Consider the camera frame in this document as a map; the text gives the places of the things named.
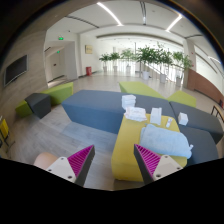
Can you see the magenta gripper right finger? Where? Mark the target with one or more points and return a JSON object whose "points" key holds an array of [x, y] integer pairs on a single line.
{"points": [[152, 166]]}

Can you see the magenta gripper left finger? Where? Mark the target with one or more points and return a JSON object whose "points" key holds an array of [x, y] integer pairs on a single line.
{"points": [[74, 168]]}

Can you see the light blue towel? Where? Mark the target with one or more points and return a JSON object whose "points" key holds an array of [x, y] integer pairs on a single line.
{"points": [[164, 141]]}

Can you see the crumpled white towel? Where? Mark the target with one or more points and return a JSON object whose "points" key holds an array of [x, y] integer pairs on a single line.
{"points": [[135, 113]]}

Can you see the bare hand behind gripper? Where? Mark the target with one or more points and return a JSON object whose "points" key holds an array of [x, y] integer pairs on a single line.
{"points": [[44, 160]]}

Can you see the yellow ottoman bench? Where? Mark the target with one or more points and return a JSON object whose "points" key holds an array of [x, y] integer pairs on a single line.
{"points": [[123, 162]]}

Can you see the white folded cloth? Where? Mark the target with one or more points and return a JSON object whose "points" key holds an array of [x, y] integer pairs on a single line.
{"points": [[155, 116]]}

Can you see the small white bottle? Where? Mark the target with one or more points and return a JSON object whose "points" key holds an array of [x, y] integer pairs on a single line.
{"points": [[169, 121]]}

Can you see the white tissue box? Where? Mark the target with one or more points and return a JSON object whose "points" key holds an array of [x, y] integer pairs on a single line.
{"points": [[182, 119]]}

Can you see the dark grey sofa bench right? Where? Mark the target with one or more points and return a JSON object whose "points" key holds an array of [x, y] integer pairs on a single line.
{"points": [[202, 130]]}

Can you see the large blue-grey sofa bench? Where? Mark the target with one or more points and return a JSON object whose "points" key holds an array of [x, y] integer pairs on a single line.
{"points": [[97, 109]]}

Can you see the stack of white folded towels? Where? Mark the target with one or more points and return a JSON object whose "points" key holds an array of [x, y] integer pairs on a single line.
{"points": [[128, 101]]}

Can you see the dark grey cube ottoman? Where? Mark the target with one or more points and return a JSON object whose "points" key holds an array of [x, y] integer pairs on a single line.
{"points": [[39, 103]]}

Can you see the green bench right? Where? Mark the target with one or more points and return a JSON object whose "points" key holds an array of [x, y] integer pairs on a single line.
{"points": [[182, 98]]}

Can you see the green bench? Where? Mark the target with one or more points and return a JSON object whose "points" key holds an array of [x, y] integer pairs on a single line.
{"points": [[57, 95], [182, 98], [139, 88]]}

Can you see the green bench left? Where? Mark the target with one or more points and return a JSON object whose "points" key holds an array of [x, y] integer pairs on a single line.
{"points": [[57, 95]]}

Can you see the green bench centre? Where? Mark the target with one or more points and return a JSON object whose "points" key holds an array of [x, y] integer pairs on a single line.
{"points": [[139, 88]]}

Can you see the yellow chair at left edge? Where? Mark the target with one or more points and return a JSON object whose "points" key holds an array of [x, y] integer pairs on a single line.
{"points": [[5, 135]]}

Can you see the red bin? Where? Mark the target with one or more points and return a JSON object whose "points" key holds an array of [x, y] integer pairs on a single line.
{"points": [[88, 71]]}

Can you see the potted plant in white pot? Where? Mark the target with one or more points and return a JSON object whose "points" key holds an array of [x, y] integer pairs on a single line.
{"points": [[146, 56]]}

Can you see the wall-mounted black television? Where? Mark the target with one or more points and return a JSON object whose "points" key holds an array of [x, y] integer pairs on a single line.
{"points": [[15, 69]]}

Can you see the framed picture on wall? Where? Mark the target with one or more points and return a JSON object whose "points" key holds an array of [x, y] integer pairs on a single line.
{"points": [[88, 49]]}

